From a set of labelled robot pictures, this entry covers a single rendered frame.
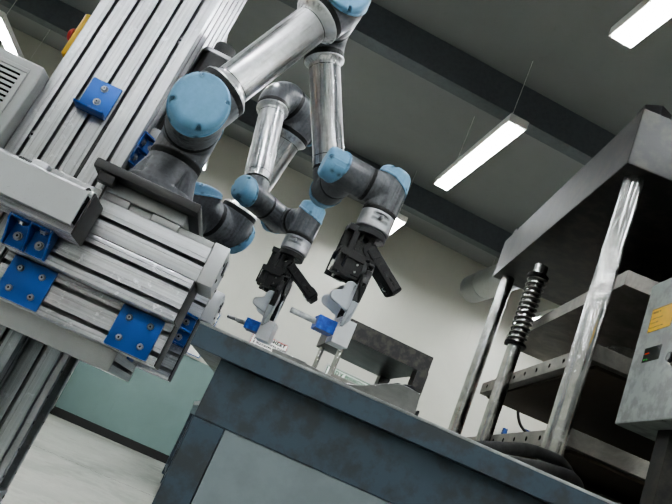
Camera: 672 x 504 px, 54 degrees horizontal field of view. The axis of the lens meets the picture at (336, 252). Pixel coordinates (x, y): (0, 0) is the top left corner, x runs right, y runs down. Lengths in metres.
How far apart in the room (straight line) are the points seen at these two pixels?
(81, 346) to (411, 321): 8.23
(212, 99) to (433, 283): 8.54
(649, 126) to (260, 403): 1.56
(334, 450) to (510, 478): 0.26
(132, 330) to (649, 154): 1.53
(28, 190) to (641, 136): 1.66
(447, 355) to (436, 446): 8.65
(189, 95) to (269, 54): 0.20
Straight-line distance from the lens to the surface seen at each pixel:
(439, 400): 9.58
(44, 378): 1.60
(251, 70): 1.39
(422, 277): 9.67
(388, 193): 1.39
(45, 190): 1.29
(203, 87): 1.32
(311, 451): 1.01
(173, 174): 1.40
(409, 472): 1.03
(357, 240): 1.37
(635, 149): 2.15
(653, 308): 1.94
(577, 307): 2.38
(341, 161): 1.37
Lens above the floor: 0.67
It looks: 17 degrees up
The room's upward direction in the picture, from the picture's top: 24 degrees clockwise
